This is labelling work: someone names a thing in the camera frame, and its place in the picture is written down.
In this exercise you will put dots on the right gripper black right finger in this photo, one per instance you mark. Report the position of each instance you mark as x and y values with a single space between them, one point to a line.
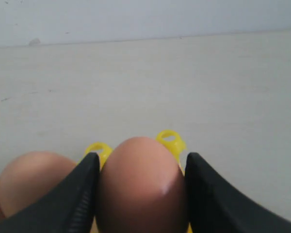
215 206

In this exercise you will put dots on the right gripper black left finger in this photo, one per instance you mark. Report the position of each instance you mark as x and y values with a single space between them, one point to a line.
67 208

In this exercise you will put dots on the yellow plastic egg tray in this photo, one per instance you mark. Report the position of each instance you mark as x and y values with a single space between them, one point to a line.
171 142

